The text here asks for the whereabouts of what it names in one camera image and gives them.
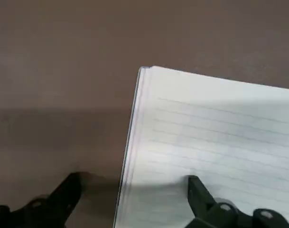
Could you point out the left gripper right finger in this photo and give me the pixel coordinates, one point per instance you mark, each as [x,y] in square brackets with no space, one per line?
[206,213]

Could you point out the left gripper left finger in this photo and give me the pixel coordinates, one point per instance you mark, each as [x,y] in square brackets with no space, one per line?
[51,211]

